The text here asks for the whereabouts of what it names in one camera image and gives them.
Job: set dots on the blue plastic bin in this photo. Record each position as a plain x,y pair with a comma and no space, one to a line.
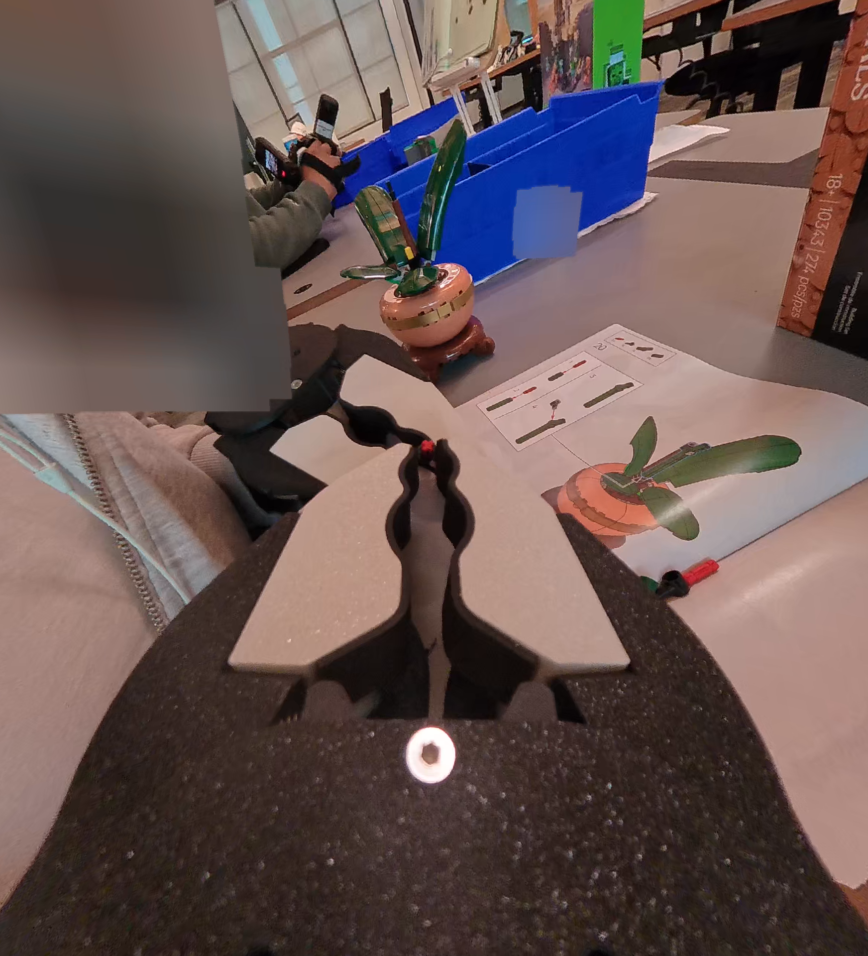
363,160
613,149

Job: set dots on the small black connector piece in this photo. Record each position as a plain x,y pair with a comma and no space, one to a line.
671,584

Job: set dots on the white foam sheet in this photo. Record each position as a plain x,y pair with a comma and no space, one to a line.
628,209
688,142

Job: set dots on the group of black office chairs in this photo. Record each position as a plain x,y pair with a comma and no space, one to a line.
747,75

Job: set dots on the green toy set box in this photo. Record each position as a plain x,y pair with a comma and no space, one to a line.
617,45

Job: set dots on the green toy piece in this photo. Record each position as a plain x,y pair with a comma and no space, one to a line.
419,152

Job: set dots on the dark green connector piece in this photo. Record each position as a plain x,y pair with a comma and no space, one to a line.
647,582

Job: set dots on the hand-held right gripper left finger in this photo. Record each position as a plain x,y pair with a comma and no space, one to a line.
329,582

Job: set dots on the dark orchid set box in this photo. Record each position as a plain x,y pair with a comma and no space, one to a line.
867,187

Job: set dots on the open instruction booklet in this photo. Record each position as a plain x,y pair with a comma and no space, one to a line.
777,672

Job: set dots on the person's beige zip jacket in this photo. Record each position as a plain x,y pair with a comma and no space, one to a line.
31,597

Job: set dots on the person's left forearm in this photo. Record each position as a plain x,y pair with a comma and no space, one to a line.
202,463

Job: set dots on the another person's forearm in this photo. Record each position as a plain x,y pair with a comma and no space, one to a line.
285,224

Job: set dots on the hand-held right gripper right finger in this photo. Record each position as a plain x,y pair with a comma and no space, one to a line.
531,582

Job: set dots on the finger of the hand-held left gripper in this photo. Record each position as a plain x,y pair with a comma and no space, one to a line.
397,396
322,455

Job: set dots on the wooden top desk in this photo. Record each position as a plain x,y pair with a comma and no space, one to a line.
785,15
684,15

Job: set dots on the toy brick orchid pot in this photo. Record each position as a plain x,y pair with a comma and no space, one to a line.
426,306

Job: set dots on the beige display board on stand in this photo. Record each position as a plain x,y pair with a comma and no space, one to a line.
456,37

